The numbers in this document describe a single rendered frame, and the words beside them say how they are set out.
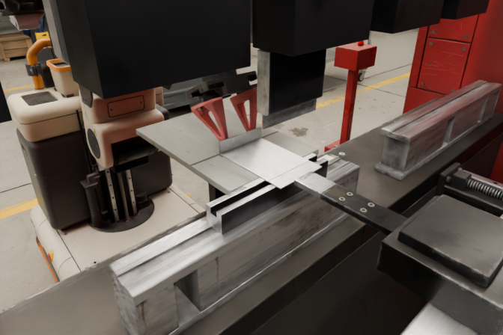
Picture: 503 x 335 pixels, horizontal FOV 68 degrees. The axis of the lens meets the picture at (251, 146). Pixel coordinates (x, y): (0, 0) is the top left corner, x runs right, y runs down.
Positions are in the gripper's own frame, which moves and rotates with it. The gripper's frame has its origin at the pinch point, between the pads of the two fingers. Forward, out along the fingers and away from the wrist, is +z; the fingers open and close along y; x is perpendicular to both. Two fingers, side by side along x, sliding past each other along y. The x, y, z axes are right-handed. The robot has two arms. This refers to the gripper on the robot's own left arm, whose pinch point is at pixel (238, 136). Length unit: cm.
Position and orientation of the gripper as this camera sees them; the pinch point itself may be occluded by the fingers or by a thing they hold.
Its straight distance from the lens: 59.7
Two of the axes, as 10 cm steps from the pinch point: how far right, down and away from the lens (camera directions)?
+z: 3.0, 9.5, 0.8
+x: -5.7, 1.1, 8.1
